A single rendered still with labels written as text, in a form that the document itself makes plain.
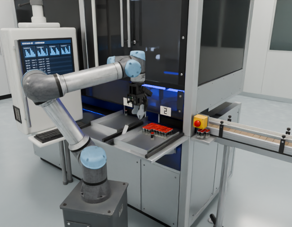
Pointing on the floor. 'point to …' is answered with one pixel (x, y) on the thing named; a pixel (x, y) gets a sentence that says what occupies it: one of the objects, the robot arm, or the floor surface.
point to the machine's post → (190, 107)
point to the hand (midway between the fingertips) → (141, 116)
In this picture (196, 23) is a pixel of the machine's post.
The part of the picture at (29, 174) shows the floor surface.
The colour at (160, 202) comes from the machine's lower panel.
